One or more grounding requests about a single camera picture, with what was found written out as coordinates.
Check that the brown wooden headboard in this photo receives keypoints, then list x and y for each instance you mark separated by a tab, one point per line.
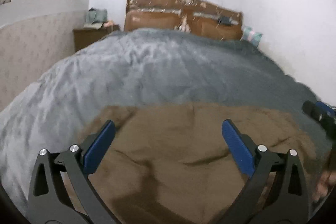
195	17

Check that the grey plush bed blanket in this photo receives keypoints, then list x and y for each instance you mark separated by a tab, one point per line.
139	68

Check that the wooden bedside table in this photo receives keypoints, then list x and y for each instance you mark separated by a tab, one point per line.
84	37

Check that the green bag on nightstand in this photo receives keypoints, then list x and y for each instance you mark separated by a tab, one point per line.
95	18

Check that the checkered pillow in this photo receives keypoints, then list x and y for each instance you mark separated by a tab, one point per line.
251	36

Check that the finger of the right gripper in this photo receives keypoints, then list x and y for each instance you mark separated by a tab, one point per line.
323	114

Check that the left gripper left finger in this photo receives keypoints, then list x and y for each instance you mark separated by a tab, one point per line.
49	201

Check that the person's right hand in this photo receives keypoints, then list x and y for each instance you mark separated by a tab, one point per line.
324	184

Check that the brown puffer jacket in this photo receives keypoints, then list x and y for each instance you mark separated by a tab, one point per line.
170	164

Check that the black device on headboard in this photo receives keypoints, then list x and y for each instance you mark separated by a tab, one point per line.
224	20

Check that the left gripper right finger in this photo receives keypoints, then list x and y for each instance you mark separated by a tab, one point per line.
276	189

